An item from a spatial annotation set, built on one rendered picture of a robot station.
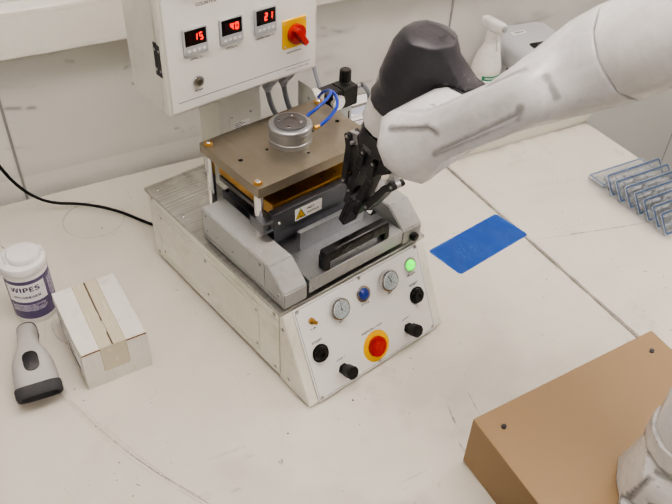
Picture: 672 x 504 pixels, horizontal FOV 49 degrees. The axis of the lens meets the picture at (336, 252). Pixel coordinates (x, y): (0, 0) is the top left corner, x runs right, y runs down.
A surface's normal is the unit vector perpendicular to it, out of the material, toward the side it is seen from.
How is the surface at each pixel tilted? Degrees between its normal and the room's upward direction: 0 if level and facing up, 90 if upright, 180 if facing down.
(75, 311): 2
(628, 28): 69
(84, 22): 90
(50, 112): 90
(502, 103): 87
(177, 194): 0
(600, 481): 5
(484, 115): 90
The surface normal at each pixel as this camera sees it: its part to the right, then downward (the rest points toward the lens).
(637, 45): -0.68, 0.43
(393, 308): 0.60, 0.14
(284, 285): 0.44, -0.25
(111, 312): 0.02, -0.76
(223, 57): 0.65, 0.51
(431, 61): -0.03, 0.69
